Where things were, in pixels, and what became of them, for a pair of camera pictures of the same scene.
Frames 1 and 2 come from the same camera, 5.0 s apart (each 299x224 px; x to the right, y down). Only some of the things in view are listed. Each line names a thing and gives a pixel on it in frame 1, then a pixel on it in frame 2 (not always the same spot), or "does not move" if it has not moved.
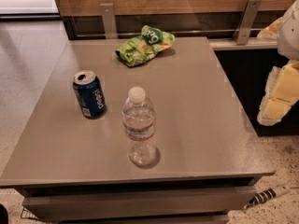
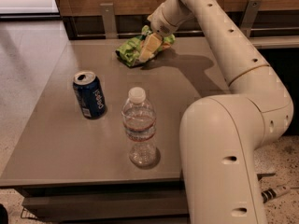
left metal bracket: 108,19 does not move
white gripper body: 290,35 -> 161,25
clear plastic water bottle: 139,117 does not move
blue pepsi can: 90,94 does not move
